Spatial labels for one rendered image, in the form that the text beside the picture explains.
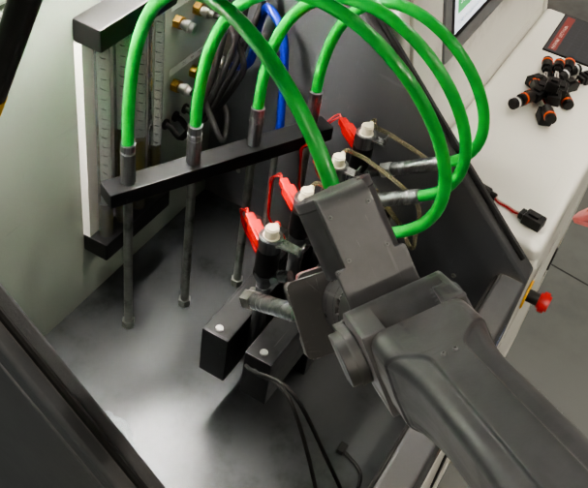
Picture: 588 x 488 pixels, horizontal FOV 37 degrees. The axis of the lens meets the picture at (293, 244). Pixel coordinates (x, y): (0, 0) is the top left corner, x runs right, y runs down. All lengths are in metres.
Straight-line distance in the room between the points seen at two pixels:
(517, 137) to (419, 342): 1.03
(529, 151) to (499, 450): 1.11
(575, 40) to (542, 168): 0.43
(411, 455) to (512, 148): 0.60
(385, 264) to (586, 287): 2.21
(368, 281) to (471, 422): 0.19
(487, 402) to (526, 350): 2.10
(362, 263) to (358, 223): 0.03
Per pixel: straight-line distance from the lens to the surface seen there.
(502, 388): 0.43
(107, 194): 1.08
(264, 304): 0.88
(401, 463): 1.05
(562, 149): 1.51
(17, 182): 1.06
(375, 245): 0.58
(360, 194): 0.58
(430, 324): 0.50
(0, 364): 0.76
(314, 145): 0.72
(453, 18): 1.37
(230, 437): 1.18
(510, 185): 1.40
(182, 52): 1.24
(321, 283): 0.70
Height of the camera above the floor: 1.82
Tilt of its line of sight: 44 degrees down
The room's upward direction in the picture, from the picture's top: 10 degrees clockwise
